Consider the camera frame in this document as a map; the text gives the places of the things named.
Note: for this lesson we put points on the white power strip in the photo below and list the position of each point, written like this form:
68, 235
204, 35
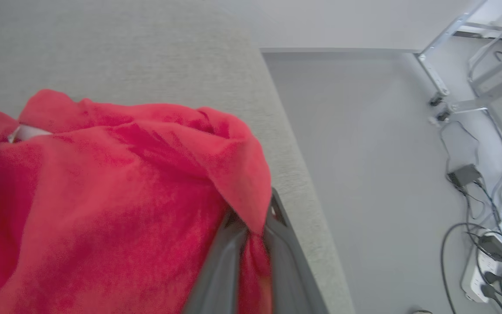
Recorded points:
481, 272

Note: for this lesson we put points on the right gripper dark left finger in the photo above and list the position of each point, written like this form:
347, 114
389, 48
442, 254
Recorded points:
218, 279

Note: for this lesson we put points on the red and white garment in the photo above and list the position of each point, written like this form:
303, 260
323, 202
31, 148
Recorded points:
116, 209

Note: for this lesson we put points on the black caster wheel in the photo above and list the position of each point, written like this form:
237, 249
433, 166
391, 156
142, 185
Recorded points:
442, 115
435, 100

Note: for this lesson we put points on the grey fabric sofa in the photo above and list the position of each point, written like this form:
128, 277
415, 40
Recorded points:
168, 65

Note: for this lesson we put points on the grey metal frame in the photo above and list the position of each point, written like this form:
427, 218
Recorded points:
501, 80

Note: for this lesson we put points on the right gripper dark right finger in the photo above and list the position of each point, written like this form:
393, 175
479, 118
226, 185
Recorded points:
292, 270

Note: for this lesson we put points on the black plug adapter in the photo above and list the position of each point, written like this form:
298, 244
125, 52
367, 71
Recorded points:
493, 247

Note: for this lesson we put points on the grey power adapter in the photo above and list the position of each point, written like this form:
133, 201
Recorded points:
465, 175

